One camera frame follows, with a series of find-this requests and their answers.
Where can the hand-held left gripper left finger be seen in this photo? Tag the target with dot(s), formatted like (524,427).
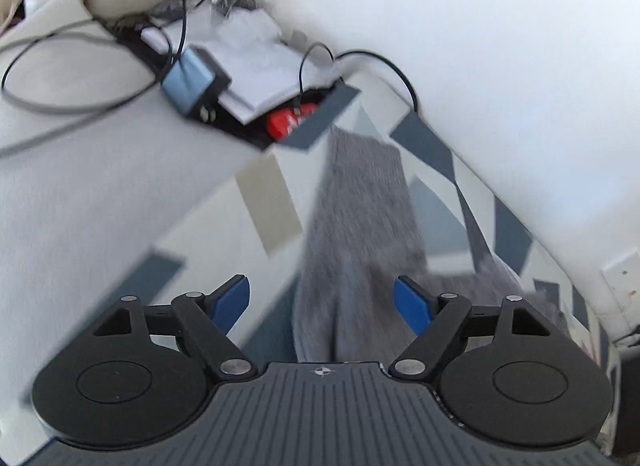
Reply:
(231,302)

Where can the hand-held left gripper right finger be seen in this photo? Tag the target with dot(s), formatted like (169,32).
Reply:
(412,306)

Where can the grey knit sweater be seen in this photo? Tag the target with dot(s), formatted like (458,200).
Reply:
(350,226)

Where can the geometric patterned tablecloth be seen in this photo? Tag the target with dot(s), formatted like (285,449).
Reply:
(435,206)

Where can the red packet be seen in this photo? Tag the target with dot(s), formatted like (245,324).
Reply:
(285,123)

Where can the blue grey charger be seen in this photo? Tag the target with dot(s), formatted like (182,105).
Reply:
(187,80)

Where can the white papers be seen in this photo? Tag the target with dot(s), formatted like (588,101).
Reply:
(260,75)

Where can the black cabinet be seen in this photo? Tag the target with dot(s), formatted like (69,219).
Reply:
(627,396)

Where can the white wall socket strip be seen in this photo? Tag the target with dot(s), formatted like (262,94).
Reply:
(620,286)

